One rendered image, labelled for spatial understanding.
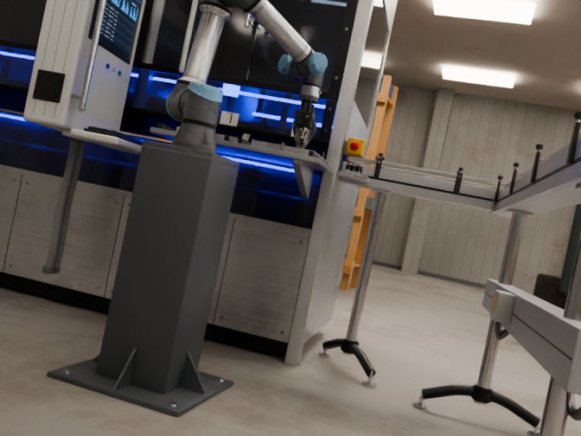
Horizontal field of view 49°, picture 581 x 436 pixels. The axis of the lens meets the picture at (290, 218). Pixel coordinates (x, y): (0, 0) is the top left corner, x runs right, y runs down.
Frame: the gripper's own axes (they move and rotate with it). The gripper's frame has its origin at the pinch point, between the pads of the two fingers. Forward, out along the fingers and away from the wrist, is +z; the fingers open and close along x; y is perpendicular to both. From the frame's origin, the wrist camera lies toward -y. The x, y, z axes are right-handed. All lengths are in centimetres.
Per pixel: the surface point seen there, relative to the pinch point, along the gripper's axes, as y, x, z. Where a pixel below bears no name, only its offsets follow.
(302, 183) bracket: -9.8, 1.7, 13.5
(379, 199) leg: -41, 32, 13
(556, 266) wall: -1024, 315, 44
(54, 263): -6, -100, 69
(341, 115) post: -26.9, 9.8, -19.8
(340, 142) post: -26.7, 11.4, -8.0
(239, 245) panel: -26, -24, 46
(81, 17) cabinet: 27, -89, -32
